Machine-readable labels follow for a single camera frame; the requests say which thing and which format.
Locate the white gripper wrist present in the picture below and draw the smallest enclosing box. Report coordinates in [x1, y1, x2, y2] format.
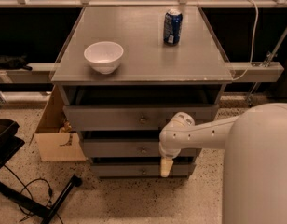
[159, 144, 181, 177]

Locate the grey drawer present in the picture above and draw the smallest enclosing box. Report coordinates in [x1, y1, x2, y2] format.
[91, 157, 195, 178]
[79, 129, 206, 159]
[63, 105, 218, 131]

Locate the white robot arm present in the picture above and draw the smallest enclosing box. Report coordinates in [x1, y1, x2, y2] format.
[159, 103, 287, 224]

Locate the grey bottom drawer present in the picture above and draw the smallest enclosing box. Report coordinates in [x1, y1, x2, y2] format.
[91, 157, 195, 178]

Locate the grey top drawer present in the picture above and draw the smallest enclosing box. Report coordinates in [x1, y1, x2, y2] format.
[63, 105, 218, 131]

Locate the grey drawer cabinet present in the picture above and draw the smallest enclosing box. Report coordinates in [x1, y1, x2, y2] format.
[49, 5, 234, 179]

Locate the cardboard box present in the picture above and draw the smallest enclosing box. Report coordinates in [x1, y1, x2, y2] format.
[34, 86, 87, 161]

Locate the white bowl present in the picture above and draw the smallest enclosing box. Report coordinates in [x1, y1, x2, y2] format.
[84, 41, 124, 75]

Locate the blue soda can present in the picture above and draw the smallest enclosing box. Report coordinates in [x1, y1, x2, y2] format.
[163, 8, 183, 46]

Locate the white hanging cable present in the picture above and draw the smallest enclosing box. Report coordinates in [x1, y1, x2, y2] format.
[231, 0, 260, 82]

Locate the black floor cable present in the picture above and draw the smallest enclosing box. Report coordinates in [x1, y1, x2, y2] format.
[3, 163, 65, 224]

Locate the grey metal rail frame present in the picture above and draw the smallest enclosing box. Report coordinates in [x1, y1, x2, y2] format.
[0, 0, 287, 108]

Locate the black cloth on rail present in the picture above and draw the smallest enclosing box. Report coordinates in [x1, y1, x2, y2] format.
[0, 55, 33, 71]

